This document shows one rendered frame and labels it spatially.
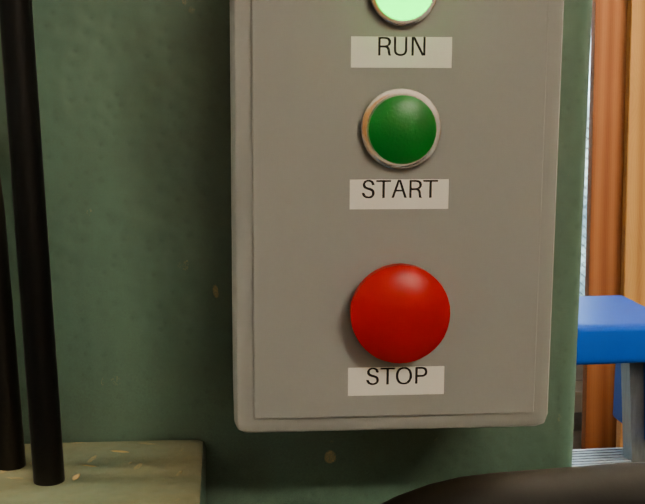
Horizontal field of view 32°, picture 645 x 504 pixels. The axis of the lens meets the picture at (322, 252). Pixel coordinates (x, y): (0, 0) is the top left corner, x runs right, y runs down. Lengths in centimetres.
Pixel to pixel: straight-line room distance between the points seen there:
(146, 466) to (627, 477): 16
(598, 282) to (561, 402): 145
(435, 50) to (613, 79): 154
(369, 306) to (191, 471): 9
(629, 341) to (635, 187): 63
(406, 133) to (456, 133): 2
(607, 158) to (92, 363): 152
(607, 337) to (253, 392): 92
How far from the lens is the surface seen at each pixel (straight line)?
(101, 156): 39
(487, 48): 34
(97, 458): 40
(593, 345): 124
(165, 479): 37
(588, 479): 40
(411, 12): 33
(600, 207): 186
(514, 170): 34
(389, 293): 33
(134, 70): 39
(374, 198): 33
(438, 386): 35
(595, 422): 192
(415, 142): 33
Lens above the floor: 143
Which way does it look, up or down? 9 degrees down
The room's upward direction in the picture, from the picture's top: straight up
